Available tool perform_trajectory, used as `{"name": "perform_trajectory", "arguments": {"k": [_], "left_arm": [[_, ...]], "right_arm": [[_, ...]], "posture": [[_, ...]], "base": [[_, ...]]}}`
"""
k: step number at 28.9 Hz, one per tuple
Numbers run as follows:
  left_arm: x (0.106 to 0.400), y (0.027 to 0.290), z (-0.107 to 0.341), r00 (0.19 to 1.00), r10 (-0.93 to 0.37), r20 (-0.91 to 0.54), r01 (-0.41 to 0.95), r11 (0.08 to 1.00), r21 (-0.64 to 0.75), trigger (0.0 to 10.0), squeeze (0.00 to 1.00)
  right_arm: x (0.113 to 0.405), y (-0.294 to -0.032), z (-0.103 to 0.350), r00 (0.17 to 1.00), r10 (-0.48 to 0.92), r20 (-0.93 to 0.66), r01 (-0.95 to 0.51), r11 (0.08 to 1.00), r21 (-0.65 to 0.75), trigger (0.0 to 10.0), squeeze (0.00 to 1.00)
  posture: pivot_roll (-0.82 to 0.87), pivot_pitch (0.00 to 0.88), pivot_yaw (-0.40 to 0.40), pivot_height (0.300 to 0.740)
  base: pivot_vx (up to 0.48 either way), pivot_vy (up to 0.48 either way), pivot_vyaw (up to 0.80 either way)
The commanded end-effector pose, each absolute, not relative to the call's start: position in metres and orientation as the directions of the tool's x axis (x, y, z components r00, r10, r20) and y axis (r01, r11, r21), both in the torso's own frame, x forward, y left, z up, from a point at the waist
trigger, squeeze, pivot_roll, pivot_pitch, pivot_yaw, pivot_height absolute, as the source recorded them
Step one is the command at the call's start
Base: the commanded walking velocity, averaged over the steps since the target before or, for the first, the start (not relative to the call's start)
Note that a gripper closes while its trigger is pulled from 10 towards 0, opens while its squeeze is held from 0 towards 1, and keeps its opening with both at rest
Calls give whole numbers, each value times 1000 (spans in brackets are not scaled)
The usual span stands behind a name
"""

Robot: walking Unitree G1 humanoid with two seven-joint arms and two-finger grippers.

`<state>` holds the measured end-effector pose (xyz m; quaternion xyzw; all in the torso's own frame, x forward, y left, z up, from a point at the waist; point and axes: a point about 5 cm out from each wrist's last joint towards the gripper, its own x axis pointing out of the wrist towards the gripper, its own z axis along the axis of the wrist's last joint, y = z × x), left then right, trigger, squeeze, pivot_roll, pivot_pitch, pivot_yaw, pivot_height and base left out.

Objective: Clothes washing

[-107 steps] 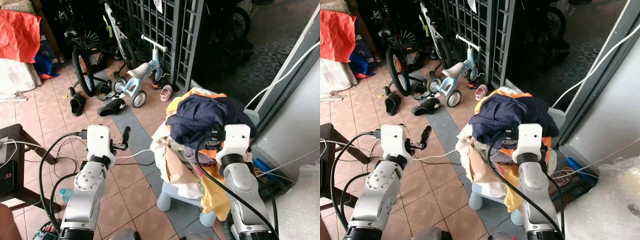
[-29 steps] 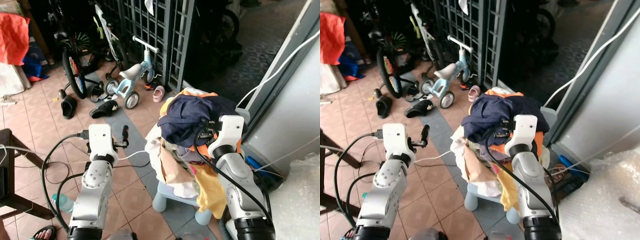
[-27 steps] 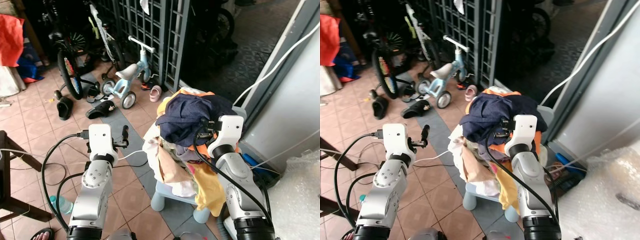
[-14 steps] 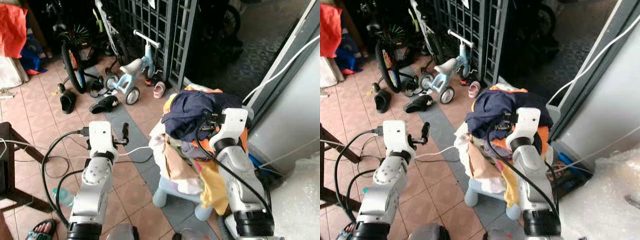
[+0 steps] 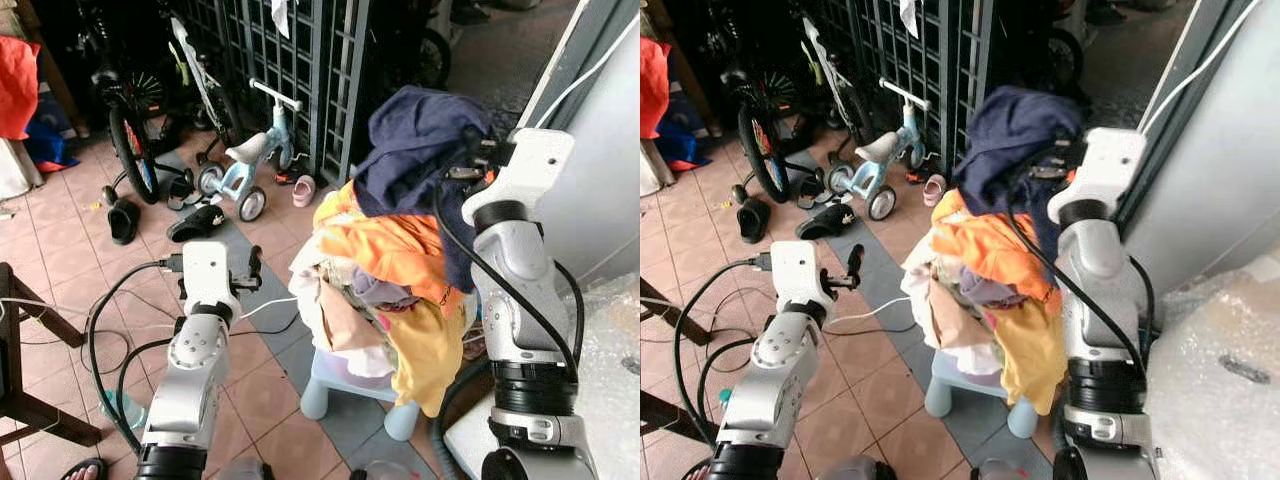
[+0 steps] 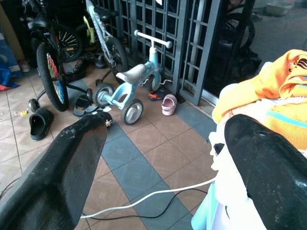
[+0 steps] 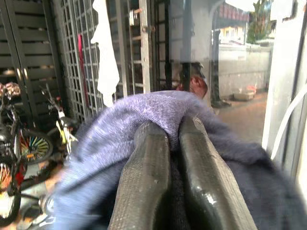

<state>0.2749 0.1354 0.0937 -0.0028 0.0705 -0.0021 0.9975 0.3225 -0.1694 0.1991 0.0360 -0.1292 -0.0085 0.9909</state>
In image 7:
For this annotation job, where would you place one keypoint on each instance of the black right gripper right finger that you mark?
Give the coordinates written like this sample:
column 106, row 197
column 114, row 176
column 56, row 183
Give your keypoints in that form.
column 211, row 182

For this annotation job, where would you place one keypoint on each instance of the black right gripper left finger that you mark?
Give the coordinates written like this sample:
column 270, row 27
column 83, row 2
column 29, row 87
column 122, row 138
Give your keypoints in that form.
column 144, row 182

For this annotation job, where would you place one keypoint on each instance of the purple-blue knit garment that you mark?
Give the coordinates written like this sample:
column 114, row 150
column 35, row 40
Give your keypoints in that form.
column 112, row 148

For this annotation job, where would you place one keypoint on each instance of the black bicycle with yellow parts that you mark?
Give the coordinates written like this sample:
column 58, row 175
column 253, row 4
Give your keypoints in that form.
column 62, row 124

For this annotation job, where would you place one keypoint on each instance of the person with dark hair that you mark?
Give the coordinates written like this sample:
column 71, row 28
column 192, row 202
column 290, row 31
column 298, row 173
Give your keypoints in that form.
column 197, row 82

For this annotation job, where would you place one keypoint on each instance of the grey metal grille gate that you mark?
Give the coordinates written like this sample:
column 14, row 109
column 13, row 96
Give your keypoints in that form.
column 93, row 60

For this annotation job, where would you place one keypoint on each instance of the black children's bicycle colourful spokes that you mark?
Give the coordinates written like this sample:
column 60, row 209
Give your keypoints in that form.
column 14, row 153

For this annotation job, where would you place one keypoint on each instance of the white hanging cloth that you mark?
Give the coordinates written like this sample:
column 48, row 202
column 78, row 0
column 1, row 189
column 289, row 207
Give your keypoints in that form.
column 105, row 55

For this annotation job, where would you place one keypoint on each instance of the black metal grille door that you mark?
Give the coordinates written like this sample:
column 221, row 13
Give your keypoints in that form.
column 161, row 45

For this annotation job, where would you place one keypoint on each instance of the black slatted folding door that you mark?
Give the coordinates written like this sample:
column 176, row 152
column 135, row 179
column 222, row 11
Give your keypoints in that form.
column 31, row 60

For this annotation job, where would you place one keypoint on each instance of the green tree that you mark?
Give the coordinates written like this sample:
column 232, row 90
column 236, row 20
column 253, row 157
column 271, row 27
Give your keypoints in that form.
column 260, row 21

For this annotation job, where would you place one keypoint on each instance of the white boundary wall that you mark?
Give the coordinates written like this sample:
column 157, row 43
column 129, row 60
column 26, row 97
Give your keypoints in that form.
column 242, row 69

